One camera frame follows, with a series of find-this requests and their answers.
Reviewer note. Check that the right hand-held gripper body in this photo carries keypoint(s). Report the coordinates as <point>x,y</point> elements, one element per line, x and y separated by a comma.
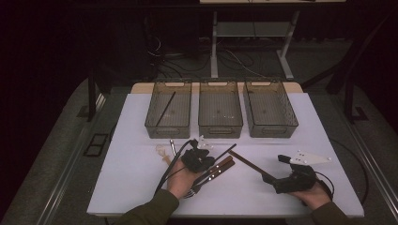
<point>298,181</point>

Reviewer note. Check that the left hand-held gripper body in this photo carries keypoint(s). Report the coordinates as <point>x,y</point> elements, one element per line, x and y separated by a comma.
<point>195,161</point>

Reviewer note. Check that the black chopstick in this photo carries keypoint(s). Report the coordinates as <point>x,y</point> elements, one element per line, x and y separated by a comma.
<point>226,152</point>
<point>165,108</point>

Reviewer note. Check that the brown chopstick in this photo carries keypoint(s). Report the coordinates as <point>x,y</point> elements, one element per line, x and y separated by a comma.
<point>247,163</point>
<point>255,169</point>

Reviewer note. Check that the metal spoon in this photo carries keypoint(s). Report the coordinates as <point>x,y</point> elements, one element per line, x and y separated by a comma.
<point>172,147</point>

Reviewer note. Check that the translucent brown plastic bin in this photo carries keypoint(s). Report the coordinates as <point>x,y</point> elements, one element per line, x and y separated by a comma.
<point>220,109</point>
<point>180,109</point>
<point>269,108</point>

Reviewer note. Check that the person's right hand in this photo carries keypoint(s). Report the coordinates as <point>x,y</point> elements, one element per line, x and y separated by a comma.
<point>316,197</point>

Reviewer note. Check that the person's left hand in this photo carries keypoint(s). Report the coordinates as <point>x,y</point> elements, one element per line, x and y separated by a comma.
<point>181,182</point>

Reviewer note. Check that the white table mat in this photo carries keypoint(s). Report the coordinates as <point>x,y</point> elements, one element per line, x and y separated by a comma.
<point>131,131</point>

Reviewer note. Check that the black metal stand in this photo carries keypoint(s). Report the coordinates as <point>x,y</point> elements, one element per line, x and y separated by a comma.
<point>91,100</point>
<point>349,100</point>

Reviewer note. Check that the white metal desk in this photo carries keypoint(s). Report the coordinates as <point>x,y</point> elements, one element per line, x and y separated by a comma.
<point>214,47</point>

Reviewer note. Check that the aluminium floor rail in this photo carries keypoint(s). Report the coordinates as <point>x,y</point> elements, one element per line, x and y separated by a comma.
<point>375,173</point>
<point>62,184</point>

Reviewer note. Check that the black floor socket frame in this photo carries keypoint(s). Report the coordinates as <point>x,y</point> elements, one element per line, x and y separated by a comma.
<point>95,145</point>

